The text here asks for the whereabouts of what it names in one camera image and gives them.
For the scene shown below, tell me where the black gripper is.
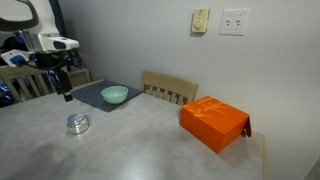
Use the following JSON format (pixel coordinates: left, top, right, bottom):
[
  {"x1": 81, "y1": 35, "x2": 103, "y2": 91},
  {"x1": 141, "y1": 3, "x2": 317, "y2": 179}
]
[{"x1": 34, "y1": 51, "x2": 74, "y2": 103}]

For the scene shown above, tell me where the low wooden side furniture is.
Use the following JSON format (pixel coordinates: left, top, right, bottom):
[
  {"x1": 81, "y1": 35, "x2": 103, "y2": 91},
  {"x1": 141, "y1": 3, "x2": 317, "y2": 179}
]
[{"x1": 67, "y1": 67, "x2": 93, "y2": 89}]

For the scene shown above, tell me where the dark blue cloth mat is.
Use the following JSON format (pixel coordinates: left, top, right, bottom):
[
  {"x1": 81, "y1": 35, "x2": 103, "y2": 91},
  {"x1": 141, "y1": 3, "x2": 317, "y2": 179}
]
[{"x1": 71, "y1": 79, "x2": 144, "y2": 113}]

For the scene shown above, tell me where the wooden ladder-back chair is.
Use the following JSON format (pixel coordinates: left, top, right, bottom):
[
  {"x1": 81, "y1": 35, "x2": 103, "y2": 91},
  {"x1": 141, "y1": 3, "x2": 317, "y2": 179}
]
[{"x1": 0, "y1": 64, "x2": 58, "y2": 105}]

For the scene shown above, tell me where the small silver metal cup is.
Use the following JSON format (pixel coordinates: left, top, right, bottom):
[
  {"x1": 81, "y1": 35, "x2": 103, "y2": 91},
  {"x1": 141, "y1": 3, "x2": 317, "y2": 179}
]
[{"x1": 66, "y1": 112, "x2": 91, "y2": 135}]

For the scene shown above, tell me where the mint green bowl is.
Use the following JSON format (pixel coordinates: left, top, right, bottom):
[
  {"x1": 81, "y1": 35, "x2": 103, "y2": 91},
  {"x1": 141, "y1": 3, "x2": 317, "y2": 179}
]
[{"x1": 100, "y1": 85, "x2": 130, "y2": 105}]

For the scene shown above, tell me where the dark tall background panel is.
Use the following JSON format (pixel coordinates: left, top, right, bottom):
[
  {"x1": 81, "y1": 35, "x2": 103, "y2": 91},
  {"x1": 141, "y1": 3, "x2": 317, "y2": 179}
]
[{"x1": 48, "y1": 0, "x2": 70, "y2": 38}]

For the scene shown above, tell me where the light wooden slatted chair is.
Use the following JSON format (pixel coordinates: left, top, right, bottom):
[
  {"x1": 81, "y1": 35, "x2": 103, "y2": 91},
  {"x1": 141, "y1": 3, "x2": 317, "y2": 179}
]
[{"x1": 139, "y1": 70, "x2": 200, "y2": 107}]

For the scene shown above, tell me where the orange cardboard box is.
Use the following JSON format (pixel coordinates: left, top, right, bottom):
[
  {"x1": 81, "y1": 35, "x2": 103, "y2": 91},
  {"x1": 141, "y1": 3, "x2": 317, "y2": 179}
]
[{"x1": 179, "y1": 95, "x2": 253, "y2": 155}]

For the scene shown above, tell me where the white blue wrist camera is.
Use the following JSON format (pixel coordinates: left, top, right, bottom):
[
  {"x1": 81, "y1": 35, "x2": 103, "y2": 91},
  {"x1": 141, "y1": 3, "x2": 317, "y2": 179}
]
[{"x1": 0, "y1": 49, "x2": 35, "y2": 68}]

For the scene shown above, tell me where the beige wall dimmer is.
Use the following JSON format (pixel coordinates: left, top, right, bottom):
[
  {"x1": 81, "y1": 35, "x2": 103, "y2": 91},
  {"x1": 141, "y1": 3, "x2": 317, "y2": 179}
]
[{"x1": 190, "y1": 8, "x2": 211, "y2": 34}]

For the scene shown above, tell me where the white double light switch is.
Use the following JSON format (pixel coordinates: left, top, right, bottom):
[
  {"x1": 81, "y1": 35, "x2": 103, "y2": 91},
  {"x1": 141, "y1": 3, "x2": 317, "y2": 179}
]
[{"x1": 218, "y1": 8, "x2": 251, "y2": 37}]

